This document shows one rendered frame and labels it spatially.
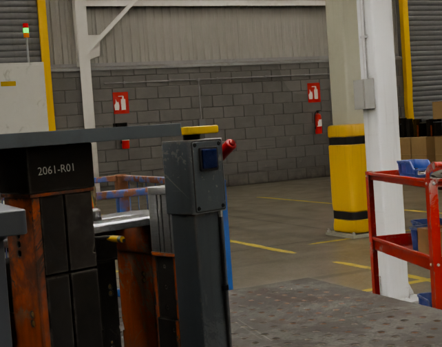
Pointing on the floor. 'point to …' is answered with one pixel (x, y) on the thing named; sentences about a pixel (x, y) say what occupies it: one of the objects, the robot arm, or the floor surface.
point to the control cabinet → (16, 99)
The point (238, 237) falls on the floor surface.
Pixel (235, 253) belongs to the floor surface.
